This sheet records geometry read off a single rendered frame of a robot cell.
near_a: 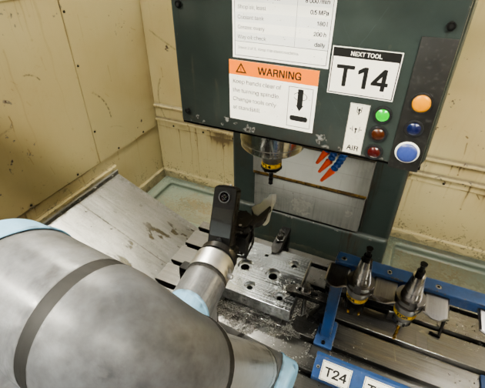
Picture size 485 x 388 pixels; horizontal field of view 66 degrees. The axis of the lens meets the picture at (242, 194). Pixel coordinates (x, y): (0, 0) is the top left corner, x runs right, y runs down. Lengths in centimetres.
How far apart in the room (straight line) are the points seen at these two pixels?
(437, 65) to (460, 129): 117
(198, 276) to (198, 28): 41
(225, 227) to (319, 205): 89
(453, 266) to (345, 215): 72
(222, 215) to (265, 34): 32
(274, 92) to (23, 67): 114
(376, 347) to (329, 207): 56
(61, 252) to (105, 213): 153
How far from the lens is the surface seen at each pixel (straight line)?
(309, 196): 152
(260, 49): 63
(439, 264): 204
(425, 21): 58
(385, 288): 95
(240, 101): 67
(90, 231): 180
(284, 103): 64
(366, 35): 59
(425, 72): 59
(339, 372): 111
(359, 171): 140
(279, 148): 85
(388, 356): 123
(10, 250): 35
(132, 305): 29
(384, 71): 59
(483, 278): 208
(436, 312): 94
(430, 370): 125
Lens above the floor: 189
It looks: 36 degrees down
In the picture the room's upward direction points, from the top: straight up
